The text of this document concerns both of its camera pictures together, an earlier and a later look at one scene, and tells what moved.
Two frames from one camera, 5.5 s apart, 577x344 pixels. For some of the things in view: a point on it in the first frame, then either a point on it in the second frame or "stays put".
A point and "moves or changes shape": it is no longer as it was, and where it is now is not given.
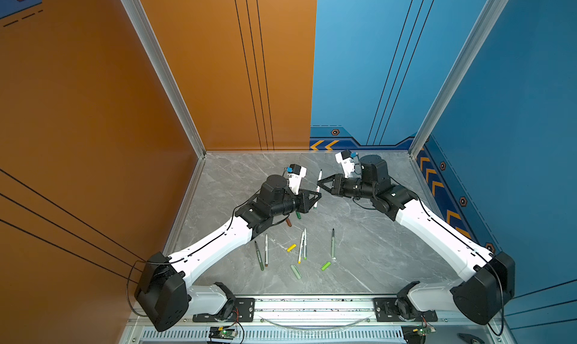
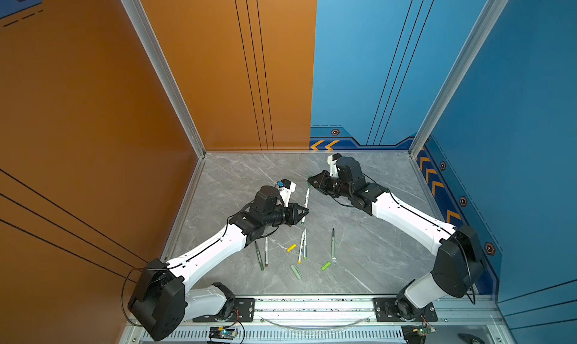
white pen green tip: [318, 189] moves or changes shape
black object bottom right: [471, 339] stays put
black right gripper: [342, 183] to [322, 177]
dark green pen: [259, 258] stays put
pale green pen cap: [296, 272] stays put
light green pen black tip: [333, 245] stays put
